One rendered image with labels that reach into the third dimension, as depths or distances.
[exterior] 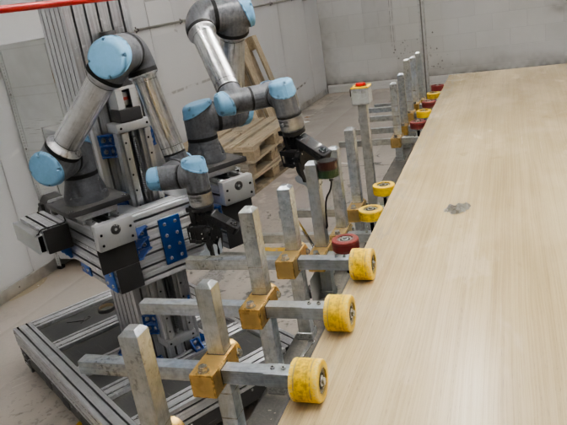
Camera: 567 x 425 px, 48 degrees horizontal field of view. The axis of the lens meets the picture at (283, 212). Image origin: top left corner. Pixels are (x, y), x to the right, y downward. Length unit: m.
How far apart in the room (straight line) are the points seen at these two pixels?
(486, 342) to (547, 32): 8.42
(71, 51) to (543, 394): 1.87
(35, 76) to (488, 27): 6.75
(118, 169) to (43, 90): 1.96
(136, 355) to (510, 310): 0.82
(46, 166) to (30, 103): 2.37
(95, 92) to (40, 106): 2.43
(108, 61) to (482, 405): 1.34
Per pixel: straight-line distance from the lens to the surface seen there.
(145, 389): 1.06
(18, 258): 4.59
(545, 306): 1.50
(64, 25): 2.43
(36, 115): 4.46
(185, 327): 2.71
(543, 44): 9.64
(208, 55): 2.08
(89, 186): 2.25
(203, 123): 2.44
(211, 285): 1.23
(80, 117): 2.04
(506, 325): 1.43
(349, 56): 10.04
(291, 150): 1.98
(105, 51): 1.94
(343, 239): 1.89
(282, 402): 1.59
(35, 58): 4.35
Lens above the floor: 1.62
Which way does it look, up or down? 19 degrees down
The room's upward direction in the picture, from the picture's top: 9 degrees counter-clockwise
